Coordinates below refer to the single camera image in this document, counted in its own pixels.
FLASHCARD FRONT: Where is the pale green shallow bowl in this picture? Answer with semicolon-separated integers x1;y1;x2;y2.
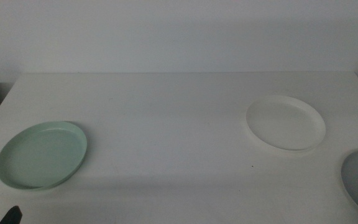
0;120;88;190

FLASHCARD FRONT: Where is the white shallow bowl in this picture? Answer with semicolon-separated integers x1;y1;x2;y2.
246;95;327;152

